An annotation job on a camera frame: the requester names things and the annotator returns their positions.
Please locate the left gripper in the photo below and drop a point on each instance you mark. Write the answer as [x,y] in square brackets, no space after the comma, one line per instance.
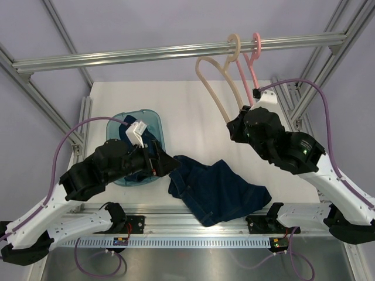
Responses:
[166,163]

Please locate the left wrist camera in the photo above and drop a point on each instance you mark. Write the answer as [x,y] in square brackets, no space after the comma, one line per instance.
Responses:
[134,133]

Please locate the beige wooden hanger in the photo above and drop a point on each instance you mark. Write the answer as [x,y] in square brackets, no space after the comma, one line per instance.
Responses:
[223,70]

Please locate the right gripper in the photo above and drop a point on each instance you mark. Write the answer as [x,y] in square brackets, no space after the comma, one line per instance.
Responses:
[236,125]

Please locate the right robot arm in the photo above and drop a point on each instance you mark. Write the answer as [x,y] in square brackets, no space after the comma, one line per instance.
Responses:
[347,215]

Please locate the right aluminium frame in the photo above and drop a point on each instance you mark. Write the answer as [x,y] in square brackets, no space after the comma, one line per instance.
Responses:
[349,19]

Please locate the left aluminium frame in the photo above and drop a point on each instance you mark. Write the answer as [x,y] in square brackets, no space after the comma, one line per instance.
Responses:
[36,109]

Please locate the pink plastic hanger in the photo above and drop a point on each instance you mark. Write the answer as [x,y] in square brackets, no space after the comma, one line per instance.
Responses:
[250,64]

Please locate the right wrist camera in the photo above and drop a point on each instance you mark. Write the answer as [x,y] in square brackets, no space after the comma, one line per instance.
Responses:
[268,100]

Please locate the aluminium frame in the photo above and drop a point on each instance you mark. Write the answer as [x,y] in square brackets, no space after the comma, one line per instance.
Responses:
[36,109]
[349,19]

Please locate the slotted cable duct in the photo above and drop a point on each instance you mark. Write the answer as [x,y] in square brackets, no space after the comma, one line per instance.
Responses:
[172,242]

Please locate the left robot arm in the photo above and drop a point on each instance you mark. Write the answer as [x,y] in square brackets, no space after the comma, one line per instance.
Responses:
[31,237]

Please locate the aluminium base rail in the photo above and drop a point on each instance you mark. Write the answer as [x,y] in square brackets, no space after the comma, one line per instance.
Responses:
[278,218]

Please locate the aluminium hanging rail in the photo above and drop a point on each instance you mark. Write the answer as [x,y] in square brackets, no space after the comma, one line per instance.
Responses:
[28,66]

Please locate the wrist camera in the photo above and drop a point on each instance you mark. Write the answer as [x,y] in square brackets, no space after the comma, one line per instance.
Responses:
[268,100]
[134,133]

